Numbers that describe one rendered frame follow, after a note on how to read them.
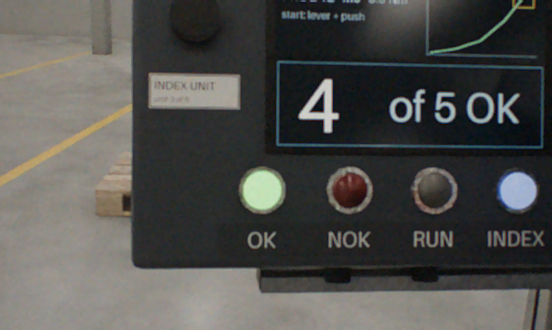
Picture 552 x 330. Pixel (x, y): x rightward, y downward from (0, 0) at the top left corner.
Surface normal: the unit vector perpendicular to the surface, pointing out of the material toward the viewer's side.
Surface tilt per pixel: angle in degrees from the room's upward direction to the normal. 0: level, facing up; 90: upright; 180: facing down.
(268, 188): 72
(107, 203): 90
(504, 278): 90
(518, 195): 78
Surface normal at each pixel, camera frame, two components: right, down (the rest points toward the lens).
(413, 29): 0.11, 0.00
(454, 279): 0.11, 0.26
